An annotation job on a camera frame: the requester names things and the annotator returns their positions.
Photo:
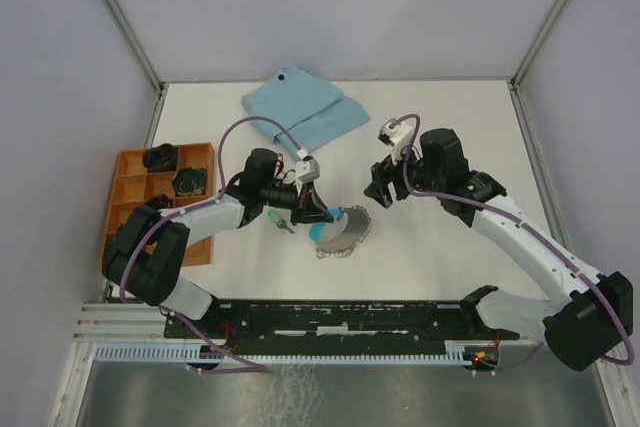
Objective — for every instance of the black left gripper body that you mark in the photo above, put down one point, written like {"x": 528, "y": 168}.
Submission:
{"x": 306, "y": 192}

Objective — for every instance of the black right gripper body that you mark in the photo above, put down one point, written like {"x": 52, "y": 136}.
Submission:
{"x": 407, "y": 175}

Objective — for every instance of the metal key organizer blue handle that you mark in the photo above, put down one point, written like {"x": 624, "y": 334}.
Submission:
{"x": 339, "y": 238}

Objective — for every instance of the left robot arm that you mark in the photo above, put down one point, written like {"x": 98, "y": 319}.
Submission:
{"x": 145, "y": 256}

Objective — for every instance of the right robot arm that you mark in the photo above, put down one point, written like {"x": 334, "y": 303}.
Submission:
{"x": 585, "y": 315}

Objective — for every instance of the green tag key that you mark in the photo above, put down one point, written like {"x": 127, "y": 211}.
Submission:
{"x": 279, "y": 221}

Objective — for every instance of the light blue cloth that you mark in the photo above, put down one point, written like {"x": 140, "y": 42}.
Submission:
{"x": 312, "y": 111}

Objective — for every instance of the orange compartment tray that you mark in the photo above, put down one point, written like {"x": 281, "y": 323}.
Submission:
{"x": 167, "y": 176}

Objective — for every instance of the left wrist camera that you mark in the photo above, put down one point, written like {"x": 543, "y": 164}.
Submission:
{"x": 306, "y": 171}

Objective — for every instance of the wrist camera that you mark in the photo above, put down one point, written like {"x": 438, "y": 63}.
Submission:
{"x": 397, "y": 137}
{"x": 306, "y": 171}

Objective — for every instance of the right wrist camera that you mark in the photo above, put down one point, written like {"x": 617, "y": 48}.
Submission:
{"x": 397, "y": 137}

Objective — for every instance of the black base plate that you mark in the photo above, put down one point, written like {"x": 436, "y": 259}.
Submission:
{"x": 344, "y": 328}

